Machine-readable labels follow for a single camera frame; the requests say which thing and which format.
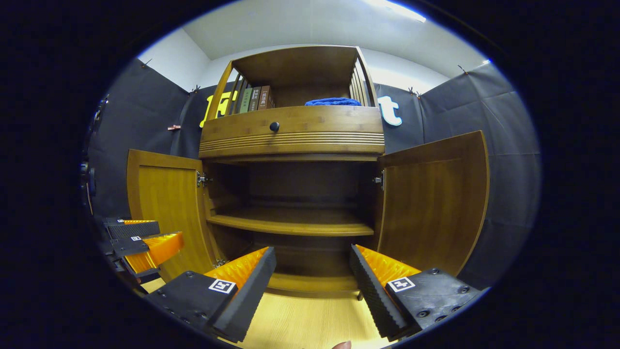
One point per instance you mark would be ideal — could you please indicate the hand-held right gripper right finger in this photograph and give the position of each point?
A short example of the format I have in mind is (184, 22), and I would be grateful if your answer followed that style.
(373, 295)

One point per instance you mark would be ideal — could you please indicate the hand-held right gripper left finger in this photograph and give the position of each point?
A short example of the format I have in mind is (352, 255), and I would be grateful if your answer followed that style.
(249, 295)

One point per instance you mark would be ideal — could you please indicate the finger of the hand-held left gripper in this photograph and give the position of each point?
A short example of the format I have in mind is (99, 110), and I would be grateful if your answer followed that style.
(133, 229)
(128, 246)

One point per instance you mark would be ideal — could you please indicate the wooden cabinet door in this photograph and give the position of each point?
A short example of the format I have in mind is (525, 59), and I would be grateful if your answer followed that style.
(431, 203)
(164, 203)

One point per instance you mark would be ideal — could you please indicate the metal door hinge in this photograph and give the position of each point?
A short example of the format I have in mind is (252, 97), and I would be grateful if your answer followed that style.
(202, 179)
(379, 180)
(221, 263)

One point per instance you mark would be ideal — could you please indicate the wooden inner shelf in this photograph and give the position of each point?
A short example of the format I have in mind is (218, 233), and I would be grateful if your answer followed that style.
(290, 223)

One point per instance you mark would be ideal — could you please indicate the grey book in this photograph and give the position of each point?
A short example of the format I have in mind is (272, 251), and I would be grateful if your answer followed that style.
(255, 99)

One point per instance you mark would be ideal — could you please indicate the brown book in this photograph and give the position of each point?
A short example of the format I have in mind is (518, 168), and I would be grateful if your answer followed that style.
(266, 97)

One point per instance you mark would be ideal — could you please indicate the blue knitted cloth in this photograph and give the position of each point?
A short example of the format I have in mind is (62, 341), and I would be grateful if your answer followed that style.
(333, 102)

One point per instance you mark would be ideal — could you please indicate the black backdrop cloth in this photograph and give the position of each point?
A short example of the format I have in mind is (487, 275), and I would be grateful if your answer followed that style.
(508, 145)

